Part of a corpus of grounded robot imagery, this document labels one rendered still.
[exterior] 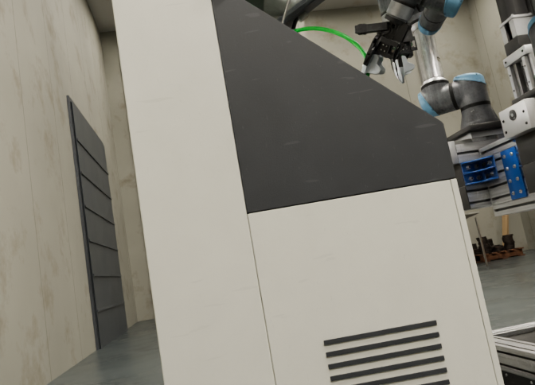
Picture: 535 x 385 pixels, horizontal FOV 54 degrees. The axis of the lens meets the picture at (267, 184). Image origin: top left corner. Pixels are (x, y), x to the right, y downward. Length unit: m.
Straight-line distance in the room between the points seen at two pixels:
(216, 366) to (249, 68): 0.80
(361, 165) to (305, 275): 0.34
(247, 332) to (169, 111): 0.63
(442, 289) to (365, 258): 0.22
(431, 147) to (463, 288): 0.39
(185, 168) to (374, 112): 0.54
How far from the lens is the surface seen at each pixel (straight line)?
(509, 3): 2.20
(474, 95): 2.26
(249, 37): 1.53
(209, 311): 1.40
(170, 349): 1.42
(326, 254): 1.40
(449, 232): 1.49
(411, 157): 1.49
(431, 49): 2.39
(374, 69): 1.72
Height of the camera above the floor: 0.64
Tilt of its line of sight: 9 degrees up
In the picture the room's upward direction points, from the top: 10 degrees counter-clockwise
